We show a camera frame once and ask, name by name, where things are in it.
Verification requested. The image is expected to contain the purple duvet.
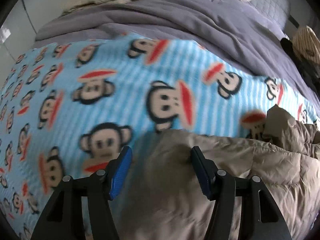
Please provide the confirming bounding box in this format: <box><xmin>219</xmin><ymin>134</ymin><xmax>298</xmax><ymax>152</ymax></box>
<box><xmin>34</xmin><ymin>0</ymin><xmax>319</xmax><ymax>108</ymax></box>

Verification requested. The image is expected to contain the beige quilted puffer jacket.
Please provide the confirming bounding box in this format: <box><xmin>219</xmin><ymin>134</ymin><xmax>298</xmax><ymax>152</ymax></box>
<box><xmin>118</xmin><ymin>106</ymin><xmax>319</xmax><ymax>239</ymax></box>

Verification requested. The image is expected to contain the grey quilted headboard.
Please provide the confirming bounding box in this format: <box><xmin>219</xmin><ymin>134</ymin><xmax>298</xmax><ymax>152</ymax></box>
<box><xmin>250</xmin><ymin>0</ymin><xmax>299</xmax><ymax>31</ymax></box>

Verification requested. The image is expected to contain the blue monkey print blanket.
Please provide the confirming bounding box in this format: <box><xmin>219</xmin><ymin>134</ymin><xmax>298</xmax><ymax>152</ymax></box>
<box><xmin>1</xmin><ymin>34</ymin><xmax>318</xmax><ymax>239</ymax></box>

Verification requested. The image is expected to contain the folded black garment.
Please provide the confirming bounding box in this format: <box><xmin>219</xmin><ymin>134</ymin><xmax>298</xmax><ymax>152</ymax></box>
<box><xmin>280</xmin><ymin>38</ymin><xmax>319</xmax><ymax>98</ymax></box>

